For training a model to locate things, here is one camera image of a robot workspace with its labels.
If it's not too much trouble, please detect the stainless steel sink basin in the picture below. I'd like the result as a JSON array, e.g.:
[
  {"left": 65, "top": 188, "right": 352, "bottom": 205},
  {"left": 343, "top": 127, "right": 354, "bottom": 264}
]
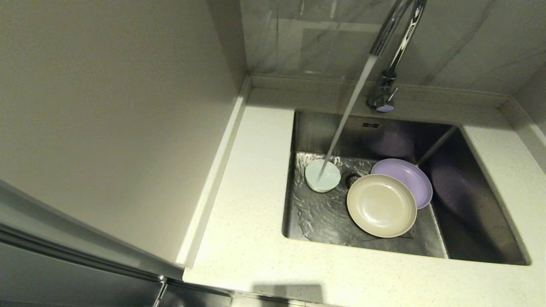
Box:
[{"left": 282, "top": 107, "right": 531, "bottom": 267}]

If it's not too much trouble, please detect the tall beige cabinet side panel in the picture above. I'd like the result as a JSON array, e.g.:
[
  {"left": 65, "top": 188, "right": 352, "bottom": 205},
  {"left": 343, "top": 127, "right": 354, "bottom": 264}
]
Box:
[{"left": 0, "top": 0, "right": 249, "bottom": 278}]

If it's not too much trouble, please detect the metal door trim strip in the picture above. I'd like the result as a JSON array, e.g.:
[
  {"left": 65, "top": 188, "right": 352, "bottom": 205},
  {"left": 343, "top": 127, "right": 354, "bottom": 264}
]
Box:
[{"left": 0, "top": 228, "right": 167, "bottom": 284}]

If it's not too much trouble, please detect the grey glossy cabinet door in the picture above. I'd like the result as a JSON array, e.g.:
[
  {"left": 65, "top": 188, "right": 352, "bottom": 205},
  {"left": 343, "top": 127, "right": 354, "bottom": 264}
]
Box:
[{"left": 0, "top": 239, "right": 233, "bottom": 307}]

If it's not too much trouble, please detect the metal sink drain strainer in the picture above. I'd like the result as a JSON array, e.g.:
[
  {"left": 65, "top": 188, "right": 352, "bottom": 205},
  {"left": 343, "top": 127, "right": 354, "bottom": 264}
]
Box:
[{"left": 342, "top": 169, "right": 368, "bottom": 190}]

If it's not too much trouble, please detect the purple plastic plate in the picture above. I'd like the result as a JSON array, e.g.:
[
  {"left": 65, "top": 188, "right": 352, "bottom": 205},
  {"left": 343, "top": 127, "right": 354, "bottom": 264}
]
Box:
[{"left": 370, "top": 158, "right": 433, "bottom": 210}]

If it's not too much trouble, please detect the small white bowl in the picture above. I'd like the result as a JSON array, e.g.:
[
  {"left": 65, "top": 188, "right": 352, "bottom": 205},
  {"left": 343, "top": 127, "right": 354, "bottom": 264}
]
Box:
[{"left": 305, "top": 159, "right": 342, "bottom": 193}]

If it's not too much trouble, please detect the chrome kitchen faucet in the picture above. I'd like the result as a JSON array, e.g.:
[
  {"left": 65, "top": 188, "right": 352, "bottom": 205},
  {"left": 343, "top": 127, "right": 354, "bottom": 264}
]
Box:
[{"left": 367, "top": 0, "right": 428, "bottom": 113}]

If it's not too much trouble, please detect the white edge trim strip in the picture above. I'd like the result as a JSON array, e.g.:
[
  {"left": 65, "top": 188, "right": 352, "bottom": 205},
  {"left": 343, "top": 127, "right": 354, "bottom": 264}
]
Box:
[{"left": 176, "top": 73, "right": 253, "bottom": 270}]

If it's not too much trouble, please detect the beige plastic plate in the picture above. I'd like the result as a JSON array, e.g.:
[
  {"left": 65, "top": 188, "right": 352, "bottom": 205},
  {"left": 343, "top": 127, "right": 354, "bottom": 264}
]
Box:
[{"left": 346, "top": 174, "right": 418, "bottom": 238}]

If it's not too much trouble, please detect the running water stream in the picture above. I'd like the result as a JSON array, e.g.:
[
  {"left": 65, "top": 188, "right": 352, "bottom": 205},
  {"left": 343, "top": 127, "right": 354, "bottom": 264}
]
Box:
[{"left": 320, "top": 53, "right": 379, "bottom": 176}]

